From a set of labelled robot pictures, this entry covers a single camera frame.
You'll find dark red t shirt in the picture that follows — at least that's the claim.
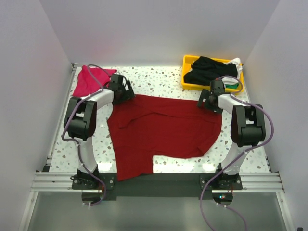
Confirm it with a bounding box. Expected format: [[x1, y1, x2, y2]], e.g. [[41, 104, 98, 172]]
[[107, 95, 222, 181]]

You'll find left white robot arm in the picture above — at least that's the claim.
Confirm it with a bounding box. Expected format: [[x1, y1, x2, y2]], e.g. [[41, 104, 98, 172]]
[[61, 74, 135, 190]]

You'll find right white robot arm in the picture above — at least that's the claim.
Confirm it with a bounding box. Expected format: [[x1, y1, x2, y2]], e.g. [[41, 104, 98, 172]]
[[197, 79, 266, 189]]

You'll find white t shirt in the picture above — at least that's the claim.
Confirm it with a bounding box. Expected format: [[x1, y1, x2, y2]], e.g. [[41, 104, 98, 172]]
[[222, 58, 243, 85]]

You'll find green t shirt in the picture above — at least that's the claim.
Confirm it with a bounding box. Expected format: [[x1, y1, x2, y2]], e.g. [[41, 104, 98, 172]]
[[225, 83, 239, 90]]

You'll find black t shirt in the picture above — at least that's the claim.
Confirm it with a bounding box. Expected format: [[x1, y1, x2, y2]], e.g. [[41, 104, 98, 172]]
[[183, 56, 239, 86]]

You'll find folded pink t shirt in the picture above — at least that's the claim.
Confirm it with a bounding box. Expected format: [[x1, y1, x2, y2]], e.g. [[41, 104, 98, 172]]
[[72, 65, 117, 98]]

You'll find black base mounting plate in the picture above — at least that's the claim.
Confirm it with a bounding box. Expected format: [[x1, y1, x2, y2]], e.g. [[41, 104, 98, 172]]
[[70, 173, 243, 200]]

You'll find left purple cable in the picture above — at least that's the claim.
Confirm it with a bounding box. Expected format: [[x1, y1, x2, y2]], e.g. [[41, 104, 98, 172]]
[[61, 64, 114, 206]]

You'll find aluminium frame rail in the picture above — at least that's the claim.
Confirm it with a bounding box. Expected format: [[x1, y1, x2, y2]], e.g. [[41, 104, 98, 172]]
[[30, 63, 79, 192]]

